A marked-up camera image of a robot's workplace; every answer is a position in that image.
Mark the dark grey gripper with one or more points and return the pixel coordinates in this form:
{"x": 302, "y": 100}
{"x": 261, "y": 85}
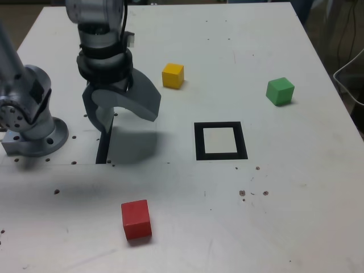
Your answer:
{"x": 109, "y": 84}

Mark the yellow cube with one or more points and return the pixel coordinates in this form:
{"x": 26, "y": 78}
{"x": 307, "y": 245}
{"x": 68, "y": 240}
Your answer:
{"x": 172, "y": 76}

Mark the red cube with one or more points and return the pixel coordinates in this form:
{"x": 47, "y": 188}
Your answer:
{"x": 136, "y": 220}

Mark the green cube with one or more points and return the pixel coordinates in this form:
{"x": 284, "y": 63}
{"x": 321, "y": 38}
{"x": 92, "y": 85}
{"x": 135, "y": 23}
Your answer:
{"x": 280, "y": 92}

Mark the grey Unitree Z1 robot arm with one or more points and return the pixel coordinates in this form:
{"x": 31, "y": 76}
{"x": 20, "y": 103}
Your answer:
{"x": 28, "y": 85}

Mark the black tape square outline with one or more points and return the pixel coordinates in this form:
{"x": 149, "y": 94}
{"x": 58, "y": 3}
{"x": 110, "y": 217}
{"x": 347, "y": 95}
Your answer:
{"x": 199, "y": 142}

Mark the black tape strip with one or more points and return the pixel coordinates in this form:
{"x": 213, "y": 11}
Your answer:
{"x": 102, "y": 150}

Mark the small grey wrist camera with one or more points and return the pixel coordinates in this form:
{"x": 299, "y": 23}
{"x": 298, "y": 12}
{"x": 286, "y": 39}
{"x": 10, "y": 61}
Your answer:
{"x": 130, "y": 38}

